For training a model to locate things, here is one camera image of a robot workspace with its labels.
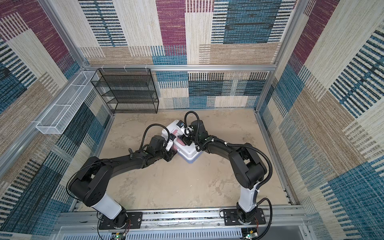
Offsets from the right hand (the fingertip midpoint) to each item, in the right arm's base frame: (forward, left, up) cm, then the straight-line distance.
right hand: (183, 136), depth 94 cm
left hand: (-6, +6, -3) cm, 9 cm away
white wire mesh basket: (-6, +57, +25) cm, 63 cm away
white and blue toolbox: (-13, -2, +2) cm, 13 cm away
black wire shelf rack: (+37, +41, +7) cm, 56 cm away
